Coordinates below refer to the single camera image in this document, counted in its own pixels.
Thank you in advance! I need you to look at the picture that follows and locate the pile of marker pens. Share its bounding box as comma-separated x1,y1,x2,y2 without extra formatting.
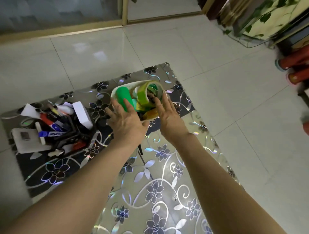
39,102,90,155

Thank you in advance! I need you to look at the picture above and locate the silver flower patterned tablecloth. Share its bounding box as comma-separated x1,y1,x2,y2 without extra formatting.
0,62,239,234

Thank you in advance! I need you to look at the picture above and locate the yellow packet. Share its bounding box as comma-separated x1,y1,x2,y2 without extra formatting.
142,108,159,120

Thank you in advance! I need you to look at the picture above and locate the green plastic bottle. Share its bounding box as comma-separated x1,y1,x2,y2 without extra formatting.
116,87,136,113

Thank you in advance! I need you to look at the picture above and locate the person's left forearm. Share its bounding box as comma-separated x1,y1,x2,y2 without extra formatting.
0,135,155,234

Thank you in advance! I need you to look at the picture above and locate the blue marker pen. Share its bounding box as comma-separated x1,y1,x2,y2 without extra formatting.
38,130,71,138

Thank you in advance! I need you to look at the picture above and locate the gold door frame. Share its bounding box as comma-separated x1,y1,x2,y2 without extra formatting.
0,0,206,44

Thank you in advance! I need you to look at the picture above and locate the person's right hand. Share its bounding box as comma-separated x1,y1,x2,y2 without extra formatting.
154,92,192,143

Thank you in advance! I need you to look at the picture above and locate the green tape roll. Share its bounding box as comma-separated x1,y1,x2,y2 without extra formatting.
137,83,165,108

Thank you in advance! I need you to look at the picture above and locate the white plastic basket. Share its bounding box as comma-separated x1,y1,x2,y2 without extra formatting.
111,80,167,126

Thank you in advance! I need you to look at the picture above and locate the small red cylinder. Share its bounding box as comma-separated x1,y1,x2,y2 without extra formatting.
288,69,309,85

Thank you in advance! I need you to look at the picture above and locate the black stationery tray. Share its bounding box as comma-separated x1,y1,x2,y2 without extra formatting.
36,113,97,158

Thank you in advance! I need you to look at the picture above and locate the person's right forearm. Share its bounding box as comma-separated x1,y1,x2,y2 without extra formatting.
160,131,288,234

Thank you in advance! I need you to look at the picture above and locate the white flat card device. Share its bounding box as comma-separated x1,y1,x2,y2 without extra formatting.
11,127,42,154

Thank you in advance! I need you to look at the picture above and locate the white rectangular box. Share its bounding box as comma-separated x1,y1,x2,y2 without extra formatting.
72,101,94,130

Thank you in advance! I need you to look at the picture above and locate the person's left hand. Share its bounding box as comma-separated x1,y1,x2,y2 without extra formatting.
105,97,150,145

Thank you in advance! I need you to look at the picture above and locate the large red cylinder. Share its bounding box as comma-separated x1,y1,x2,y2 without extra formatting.
275,51,309,71

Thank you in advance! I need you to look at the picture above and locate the white paper sheet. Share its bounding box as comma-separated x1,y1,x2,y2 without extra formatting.
20,103,41,119

